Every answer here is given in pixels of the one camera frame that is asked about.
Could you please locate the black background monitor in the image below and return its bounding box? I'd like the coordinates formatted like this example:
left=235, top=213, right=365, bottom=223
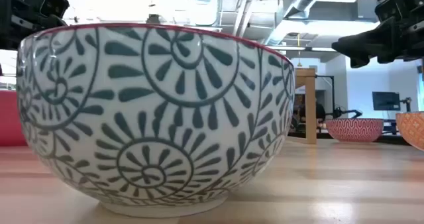
left=372, top=91, right=401, bottom=111

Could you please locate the smooth silver duct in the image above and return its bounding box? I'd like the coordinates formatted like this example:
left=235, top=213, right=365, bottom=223
left=264, top=0, right=332, bottom=48

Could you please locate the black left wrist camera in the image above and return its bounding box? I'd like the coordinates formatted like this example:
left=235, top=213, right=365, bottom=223
left=38, top=0, right=70, bottom=20

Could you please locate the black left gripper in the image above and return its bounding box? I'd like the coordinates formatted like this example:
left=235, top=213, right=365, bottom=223
left=0, top=0, right=69, bottom=51

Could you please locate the ribbed silver duct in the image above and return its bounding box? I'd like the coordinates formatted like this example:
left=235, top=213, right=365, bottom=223
left=184, top=0, right=221, bottom=27

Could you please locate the yellow hanging cord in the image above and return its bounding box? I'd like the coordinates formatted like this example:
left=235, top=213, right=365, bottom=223
left=295, top=33, right=303, bottom=68

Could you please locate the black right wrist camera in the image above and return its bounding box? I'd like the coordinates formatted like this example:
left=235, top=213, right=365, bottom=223
left=375, top=0, right=415, bottom=22

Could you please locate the wooden slatted shelf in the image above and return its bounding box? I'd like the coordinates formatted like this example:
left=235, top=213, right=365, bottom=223
left=293, top=68, right=317, bottom=145

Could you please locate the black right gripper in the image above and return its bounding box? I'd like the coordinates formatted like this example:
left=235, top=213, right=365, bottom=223
left=332, top=8, right=424, bottom=69

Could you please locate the orange patterned bowl blue inside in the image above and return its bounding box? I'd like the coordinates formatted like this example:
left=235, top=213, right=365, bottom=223
left=396, top=111, right=424, bottom=152

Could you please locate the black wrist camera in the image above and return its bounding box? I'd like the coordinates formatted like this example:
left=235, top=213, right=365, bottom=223
left=38, top=0, right=70, bottom=20
left=375, top=0, right=415, bottom=22

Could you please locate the black metal stand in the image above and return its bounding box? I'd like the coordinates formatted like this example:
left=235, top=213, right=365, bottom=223
left=314, top=74, right=335, bottom=119

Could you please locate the white floral bowl red inside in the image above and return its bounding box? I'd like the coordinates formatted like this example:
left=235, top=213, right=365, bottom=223
left=15, top=22, right=296, bottom=218

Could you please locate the plain red bowl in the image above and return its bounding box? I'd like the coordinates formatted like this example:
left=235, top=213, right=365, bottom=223
left=0, top=90, right=28, bottom=148

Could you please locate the pink wavy bowl dark inside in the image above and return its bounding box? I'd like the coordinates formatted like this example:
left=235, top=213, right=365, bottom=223
left=325, top=117, right=384, bottom=143

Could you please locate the grey rectangular duct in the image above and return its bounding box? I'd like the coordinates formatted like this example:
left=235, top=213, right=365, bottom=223
left=309, top=0, right=378, bottom=23

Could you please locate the black table edge rail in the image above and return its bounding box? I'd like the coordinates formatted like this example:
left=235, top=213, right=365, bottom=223
left=287, top=131, right=424, bottom=146

